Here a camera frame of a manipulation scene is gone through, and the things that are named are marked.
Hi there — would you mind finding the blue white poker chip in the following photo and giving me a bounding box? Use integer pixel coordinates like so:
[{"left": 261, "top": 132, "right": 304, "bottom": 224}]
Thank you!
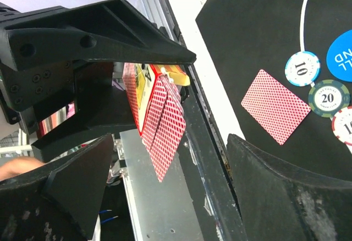
[{"left": 285, "top": 51, "right": 321, "bottom": 87}]

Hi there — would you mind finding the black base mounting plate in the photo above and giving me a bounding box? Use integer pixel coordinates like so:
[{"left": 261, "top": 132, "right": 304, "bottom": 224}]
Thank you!
[{"left": 165, "top": 0, "right": 247, "bottom": 240}]

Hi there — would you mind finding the red playing card box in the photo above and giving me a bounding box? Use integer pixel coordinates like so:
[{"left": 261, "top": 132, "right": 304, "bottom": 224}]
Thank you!
[{"left": 123, "top": 63, "right": 190, "bottom": 134}]

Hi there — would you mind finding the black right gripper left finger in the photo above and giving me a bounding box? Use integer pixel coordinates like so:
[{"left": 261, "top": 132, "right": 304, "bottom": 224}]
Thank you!
[{"left": 1, "top": 135, "right": 114, "bottom": 240}]

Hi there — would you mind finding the person in white shirt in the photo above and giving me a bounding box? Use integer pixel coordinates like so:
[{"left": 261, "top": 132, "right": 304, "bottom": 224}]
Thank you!
[{"left": 1, "top": 156, "right": 44, "bottom": 181}]

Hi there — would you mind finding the red backed playing card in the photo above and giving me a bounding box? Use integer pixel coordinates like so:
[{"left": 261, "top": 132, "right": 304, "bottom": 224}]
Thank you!
[{"left": 241, "top": 69, "right": 311, "bottom": 145}]

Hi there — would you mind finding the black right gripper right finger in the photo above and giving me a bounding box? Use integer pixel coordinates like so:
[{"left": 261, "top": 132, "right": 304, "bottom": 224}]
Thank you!
[{"left": 227, "top": 134, "right": 351, "bottom": 240}]

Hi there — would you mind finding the black poker table mat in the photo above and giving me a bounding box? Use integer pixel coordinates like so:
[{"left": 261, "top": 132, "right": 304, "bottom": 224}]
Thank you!
[{"left": 196, "top": 0, "right": 351, "bottom": 180}]

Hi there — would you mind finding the red backed card deck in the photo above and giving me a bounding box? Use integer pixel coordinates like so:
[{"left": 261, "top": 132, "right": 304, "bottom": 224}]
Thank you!
[{"left": 142, "top": 76, "right": 186, "bottom": 182}]

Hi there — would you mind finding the red white poker chip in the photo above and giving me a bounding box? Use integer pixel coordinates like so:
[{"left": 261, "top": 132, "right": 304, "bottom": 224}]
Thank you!
[{"left": 332, "top": 106, "right": 352, "bottom": 146}]

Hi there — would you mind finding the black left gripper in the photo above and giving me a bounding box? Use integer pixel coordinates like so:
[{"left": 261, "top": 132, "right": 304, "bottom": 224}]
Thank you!
[{"left": 1, "top": 0, "right": 196, "bottom": 162}]

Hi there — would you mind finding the blue small blind button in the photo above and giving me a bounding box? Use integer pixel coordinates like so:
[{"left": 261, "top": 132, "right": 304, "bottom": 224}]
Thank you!
[{"left": 326, "top": 30, "right": 352, "bottom": 82}]

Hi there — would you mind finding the green white poker chip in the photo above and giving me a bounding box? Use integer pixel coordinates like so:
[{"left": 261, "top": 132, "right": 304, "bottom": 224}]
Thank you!
[{"left": 308, "top": 79, "right": 351, "bottom": 118}]

